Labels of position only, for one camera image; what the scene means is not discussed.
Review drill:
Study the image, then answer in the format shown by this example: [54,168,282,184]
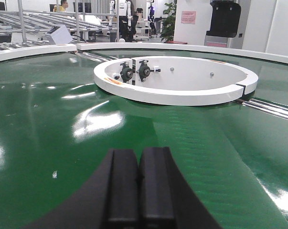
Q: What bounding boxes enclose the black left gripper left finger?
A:
[25,149,138,229]

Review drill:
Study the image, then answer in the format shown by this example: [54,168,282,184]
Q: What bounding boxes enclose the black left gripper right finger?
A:
[139,147,221,229]

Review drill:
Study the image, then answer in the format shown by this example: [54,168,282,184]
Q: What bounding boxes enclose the green circular conveyor belt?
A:
[0,52,288,229]

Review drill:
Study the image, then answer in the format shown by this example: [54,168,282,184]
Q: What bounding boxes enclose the steel conveyor rollers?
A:
[234,98,288,120]

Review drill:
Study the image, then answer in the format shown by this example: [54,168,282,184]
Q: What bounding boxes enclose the white outer conveyor rim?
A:
[0,42,288,64]

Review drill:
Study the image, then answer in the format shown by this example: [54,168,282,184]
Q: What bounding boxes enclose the roller conveyor rack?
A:
[0,10,119,51]

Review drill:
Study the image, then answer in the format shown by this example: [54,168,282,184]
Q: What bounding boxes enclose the left green bearing block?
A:
[120,62,134,83]

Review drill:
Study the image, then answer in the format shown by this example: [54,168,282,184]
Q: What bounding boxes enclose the green bearing block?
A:
[120,62,134,83]
[137,60,161,82]

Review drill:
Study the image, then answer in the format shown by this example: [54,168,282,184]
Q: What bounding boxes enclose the right green bearing block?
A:
[137,60,161,82]

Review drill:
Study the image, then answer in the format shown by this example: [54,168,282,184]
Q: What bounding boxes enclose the tall green plant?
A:
[160,0,177,42]

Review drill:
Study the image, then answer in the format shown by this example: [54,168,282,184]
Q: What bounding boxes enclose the white control box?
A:
[45,24,73,45]

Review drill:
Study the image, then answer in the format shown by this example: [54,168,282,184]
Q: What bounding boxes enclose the white humanoid robot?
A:
[110,0,138,42]

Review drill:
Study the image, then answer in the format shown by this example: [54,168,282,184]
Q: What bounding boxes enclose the white inner conveyor ring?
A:
[93,55,259,106]

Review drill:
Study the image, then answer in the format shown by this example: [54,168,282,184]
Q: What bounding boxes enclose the pink wall notice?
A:
[181,10,197,24]

